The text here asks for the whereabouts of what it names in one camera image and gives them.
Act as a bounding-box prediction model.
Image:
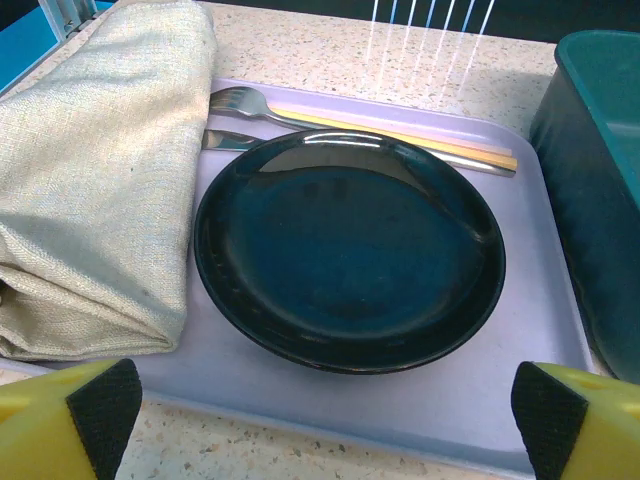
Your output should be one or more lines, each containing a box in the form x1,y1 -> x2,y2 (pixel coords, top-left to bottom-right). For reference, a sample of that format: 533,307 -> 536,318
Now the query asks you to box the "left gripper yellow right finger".
510,360 -> 640,480

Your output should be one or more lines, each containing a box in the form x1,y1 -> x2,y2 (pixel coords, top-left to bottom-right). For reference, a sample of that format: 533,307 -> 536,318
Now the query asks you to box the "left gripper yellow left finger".
0,357 -> 144,480

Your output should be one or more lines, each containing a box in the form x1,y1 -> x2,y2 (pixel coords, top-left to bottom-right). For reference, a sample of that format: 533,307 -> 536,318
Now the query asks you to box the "teal container with red legos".
528,29 -> 640,384

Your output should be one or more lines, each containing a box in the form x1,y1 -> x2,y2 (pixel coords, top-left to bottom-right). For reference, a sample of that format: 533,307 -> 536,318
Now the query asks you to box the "lavender plastic tray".
0,77 -> 596,479

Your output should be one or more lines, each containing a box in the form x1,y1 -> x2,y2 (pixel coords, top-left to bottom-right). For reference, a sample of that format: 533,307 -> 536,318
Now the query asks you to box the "beige folded cloth napkin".
0,0 -> 217,362

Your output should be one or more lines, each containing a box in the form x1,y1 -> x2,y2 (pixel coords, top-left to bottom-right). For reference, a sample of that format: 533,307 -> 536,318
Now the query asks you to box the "black round plate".
193,128 -> 507,375

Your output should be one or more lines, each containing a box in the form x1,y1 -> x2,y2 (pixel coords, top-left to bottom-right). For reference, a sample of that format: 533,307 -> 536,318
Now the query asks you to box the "silver metal knife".
201,128 -> 264,152

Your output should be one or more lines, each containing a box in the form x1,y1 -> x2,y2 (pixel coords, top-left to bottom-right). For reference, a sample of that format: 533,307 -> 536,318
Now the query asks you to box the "yellow chopstick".
272,109 -> 519,168

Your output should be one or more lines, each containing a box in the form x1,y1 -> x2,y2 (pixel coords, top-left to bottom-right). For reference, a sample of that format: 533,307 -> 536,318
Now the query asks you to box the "silver metal fork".
208,86 -> 517,179

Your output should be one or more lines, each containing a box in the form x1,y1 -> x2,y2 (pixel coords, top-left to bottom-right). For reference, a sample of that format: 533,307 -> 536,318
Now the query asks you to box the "aluminium frame post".
37,0 -> 101,39

